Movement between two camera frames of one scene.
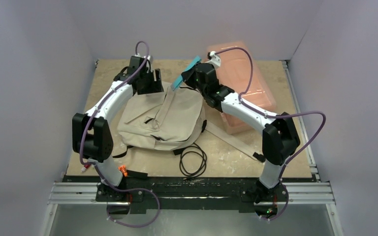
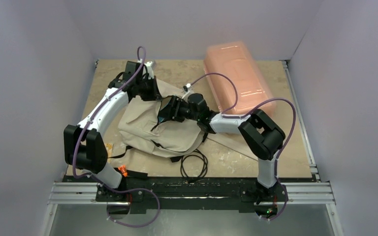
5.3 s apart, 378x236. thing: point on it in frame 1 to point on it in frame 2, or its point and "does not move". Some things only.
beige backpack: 169,120 does not move
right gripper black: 188,75 to 172,108
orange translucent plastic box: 239,74 does not move
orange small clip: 122,168 does not move
